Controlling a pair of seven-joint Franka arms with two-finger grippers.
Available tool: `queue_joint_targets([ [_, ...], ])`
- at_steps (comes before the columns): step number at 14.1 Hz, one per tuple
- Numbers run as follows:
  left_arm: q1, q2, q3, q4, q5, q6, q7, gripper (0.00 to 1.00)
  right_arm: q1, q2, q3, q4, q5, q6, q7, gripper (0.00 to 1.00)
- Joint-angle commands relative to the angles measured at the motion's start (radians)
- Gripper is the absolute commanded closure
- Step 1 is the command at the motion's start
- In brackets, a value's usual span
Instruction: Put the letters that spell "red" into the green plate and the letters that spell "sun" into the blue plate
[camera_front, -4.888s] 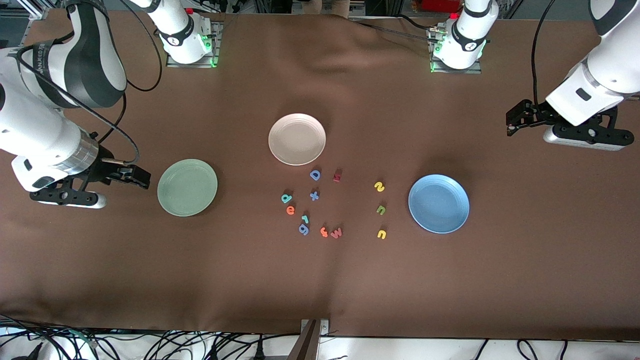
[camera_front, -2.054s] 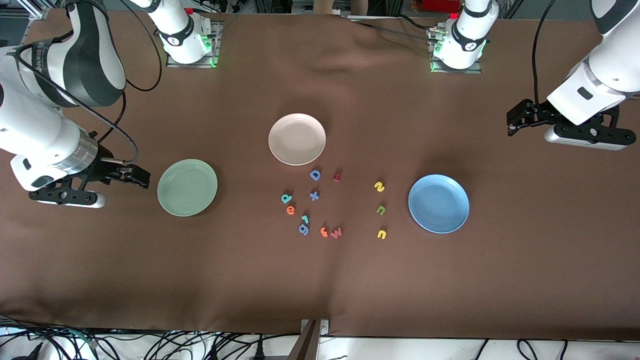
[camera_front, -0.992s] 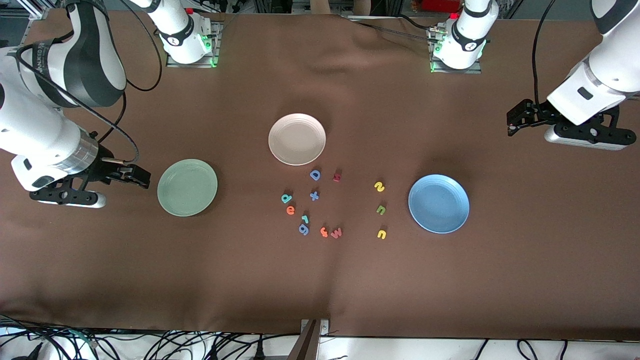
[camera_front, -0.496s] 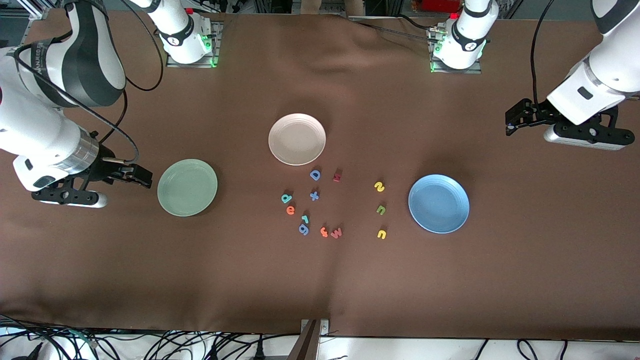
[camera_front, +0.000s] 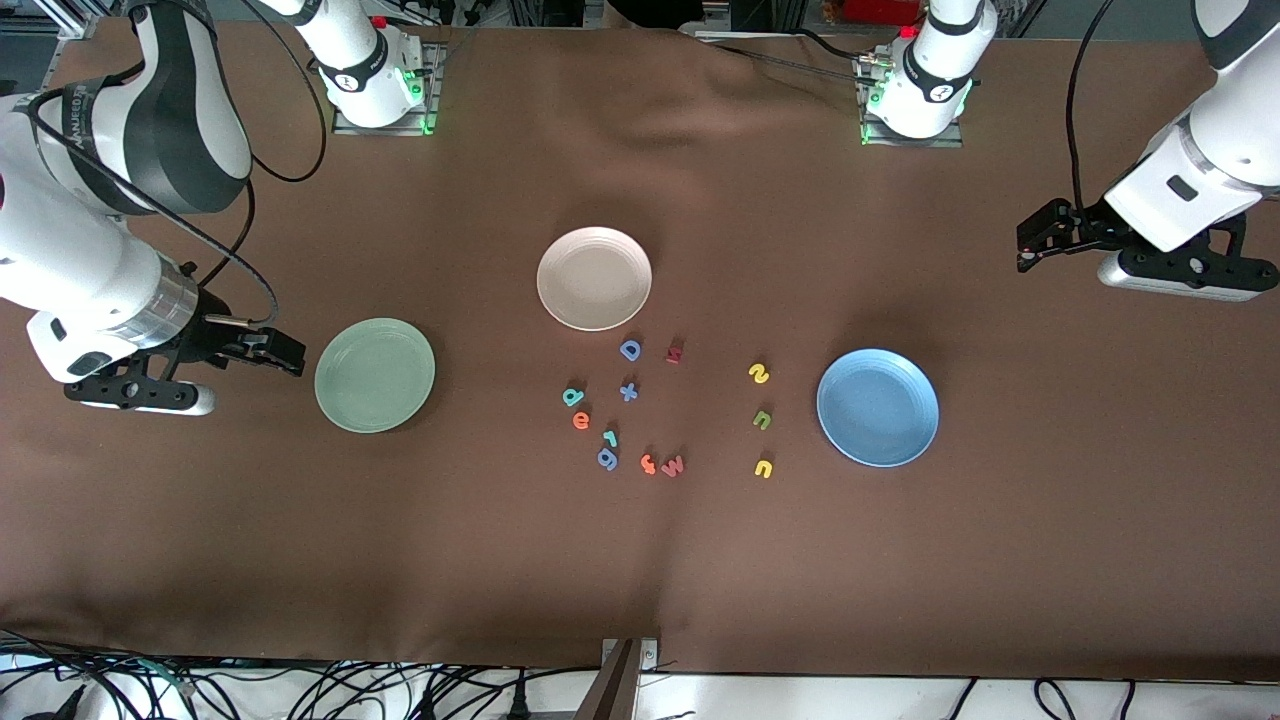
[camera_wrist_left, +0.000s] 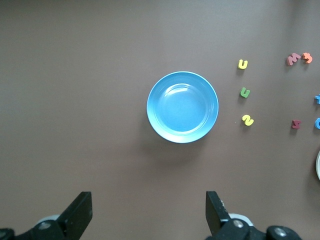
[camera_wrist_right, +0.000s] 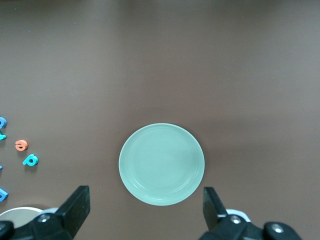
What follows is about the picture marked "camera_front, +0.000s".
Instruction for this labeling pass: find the dark brown post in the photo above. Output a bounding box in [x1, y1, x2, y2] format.
[575, 640, 641, 720]

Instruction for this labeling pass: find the green round plate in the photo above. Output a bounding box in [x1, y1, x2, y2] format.
[314, 318, 437, 434]

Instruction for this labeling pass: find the blue round plate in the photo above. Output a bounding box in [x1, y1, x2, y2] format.
[816, 348, 940, 468]

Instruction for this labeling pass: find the red box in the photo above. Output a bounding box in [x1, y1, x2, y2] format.
[845, 0, 921, 26]

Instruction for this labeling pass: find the grey left arm base plate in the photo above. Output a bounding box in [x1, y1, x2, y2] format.
[858, 52, 966, 149]

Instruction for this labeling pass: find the black right camera bracket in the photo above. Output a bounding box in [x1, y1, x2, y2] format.
[64, 348, 206, 413]

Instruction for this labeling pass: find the white round plate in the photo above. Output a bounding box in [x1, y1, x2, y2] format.
[536, 227, 653, 332]

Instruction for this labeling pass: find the grey metal bracket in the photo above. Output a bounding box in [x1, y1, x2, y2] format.
[602, 637, 661, 671]

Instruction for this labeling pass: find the brown table cloth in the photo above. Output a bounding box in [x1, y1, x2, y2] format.
[0, 18, 1280, 685]

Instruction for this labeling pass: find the black camera bracket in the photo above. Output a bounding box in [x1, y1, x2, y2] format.
[64, 348, 206, 413]
[1116, 210, 1280, 295]

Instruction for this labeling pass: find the aluminium frame rail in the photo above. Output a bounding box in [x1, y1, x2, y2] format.
[35, 0, 106, 41]

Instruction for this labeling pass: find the thin black cable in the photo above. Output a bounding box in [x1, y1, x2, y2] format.
[695, 28, 886, 86]

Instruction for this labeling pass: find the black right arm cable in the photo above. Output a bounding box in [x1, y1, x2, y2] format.
[20, 0, 331, 331]

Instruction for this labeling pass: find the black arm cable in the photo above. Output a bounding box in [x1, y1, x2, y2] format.
[20, 0, 331, 331]
[1065, 0, 1116, 211]

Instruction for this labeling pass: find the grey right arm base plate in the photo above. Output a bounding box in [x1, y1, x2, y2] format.
[332, 42, 439, 136]

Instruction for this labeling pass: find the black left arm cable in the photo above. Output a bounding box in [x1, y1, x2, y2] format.
[1065, 0, 1116, 211]

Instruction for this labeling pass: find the black left camera bracket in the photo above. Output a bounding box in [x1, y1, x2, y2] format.
[1116, 210, 1280, 295]

